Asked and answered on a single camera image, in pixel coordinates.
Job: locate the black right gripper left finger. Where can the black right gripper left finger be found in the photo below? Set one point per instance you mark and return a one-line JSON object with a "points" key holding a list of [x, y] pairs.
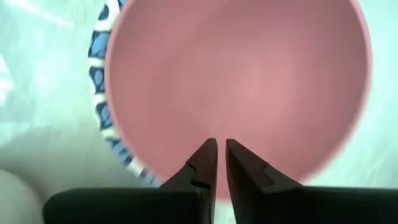
{"points": [[140, 207]]}

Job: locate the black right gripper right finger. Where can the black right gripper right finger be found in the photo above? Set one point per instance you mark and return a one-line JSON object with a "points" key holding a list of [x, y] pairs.
{"points": [[311, 207]]}

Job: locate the pink plastic bowl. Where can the pink plastic bowl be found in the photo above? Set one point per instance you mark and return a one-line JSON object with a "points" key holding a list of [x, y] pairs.
{"points": [[236, 77]]}

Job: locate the blue patterned paper bowl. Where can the blue patterned paper bowl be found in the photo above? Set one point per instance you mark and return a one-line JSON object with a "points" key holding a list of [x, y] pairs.
{"points": [[99, 43]]}

